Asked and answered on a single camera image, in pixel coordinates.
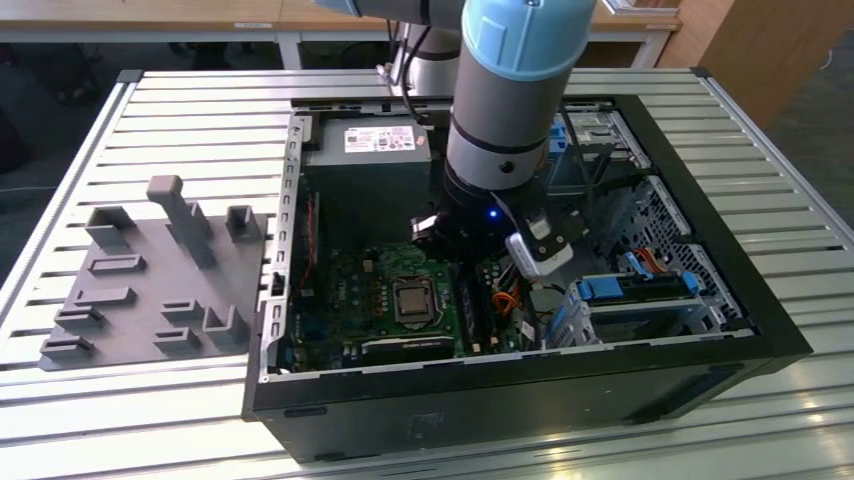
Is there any silver CPU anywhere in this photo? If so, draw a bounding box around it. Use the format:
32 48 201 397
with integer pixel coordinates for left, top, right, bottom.
398 287 434 317

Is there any metal disk bay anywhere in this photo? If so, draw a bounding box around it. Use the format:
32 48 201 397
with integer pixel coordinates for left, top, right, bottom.
540 269 759 351
543 102 653 209

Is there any black PC case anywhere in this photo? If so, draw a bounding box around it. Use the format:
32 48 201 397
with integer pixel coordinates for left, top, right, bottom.
240 93 814 464

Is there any wooden cabinet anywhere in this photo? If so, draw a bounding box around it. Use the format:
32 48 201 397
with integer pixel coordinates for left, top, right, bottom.
657 0 839 130

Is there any black sleeved cable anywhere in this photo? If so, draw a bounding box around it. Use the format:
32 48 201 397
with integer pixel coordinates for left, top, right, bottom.
572 172 659 211

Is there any orange red power wire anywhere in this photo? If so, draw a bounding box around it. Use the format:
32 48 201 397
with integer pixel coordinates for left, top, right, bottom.
632 246 677 277

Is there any red orange yellow wire bundle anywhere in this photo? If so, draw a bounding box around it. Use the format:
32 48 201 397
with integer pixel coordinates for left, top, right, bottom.
491 279 535 321

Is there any black graphics card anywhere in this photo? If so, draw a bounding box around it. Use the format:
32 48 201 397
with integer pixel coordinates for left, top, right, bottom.
358 335 459 369

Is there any wooden desk white frame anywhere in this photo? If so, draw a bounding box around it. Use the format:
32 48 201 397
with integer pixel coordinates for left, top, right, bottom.
0 0 286 46
276 0 686 71

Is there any grey parts rack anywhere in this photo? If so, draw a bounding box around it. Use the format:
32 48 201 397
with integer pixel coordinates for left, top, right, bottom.
37 174 272 374

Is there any grey power supply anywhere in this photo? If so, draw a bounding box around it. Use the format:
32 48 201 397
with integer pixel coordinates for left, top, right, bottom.
300 117 455 246

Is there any green motherboard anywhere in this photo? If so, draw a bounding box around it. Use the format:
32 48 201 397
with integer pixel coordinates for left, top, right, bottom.
286 239 528 374

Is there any black RAM slot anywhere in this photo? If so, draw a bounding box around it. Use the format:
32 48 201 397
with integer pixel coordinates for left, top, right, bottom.
452 263 483 354

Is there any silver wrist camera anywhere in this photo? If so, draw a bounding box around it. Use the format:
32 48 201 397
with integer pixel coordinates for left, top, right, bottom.
504 207 592 280

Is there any blue data wire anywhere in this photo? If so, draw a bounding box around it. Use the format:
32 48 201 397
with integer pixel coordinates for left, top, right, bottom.
624 251 654 280

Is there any metal CPU socket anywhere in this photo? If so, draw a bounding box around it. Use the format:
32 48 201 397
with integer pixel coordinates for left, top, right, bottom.
388 273 440 332

